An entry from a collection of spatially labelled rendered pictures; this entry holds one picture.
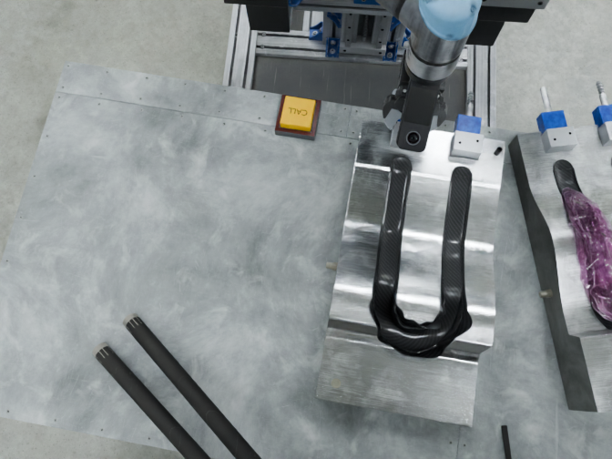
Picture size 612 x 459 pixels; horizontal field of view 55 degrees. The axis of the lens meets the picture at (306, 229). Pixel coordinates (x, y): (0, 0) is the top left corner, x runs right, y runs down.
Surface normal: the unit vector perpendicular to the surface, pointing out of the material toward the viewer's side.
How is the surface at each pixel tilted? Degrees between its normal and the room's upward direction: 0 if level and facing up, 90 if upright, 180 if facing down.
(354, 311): 7
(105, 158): 0
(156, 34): 0
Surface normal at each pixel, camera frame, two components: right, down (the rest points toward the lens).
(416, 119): -0.09, 0.24
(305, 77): -0.01, -0.26
